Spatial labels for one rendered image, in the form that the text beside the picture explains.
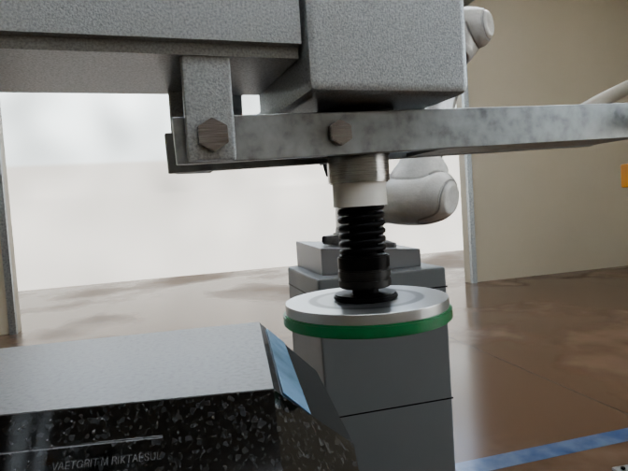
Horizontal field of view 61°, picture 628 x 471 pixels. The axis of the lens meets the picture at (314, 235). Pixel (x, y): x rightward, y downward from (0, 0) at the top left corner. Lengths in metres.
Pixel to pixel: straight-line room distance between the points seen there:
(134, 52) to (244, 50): 0.11
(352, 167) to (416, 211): 0.90
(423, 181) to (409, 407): 0.67
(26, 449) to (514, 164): 6.51
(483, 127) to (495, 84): 6.10
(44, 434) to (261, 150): 0.35
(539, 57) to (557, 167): 1.34
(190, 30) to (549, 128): 0.49
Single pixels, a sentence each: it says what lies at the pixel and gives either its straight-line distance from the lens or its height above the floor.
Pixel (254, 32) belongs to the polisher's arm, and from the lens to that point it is 0.58.
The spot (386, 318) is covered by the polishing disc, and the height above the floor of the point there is 0.87.
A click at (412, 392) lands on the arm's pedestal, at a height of 0.44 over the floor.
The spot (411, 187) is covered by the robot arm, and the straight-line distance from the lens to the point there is 1.54.
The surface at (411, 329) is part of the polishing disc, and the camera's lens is 0.62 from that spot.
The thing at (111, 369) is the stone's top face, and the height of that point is 0.82.
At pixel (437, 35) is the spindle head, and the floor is 1.18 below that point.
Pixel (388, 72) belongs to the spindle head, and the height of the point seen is 1.14.
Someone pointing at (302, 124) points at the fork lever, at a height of 1.09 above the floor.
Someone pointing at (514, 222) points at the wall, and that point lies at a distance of 6.81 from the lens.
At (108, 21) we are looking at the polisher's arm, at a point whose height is 1.19.
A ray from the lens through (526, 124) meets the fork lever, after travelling 0.77.
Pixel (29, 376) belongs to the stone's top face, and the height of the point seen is 0.82.
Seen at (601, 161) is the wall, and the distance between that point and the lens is 7.63.
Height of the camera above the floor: 1.00
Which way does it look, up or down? 3 degrees down
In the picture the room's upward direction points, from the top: 4 degrees counter-clockwise
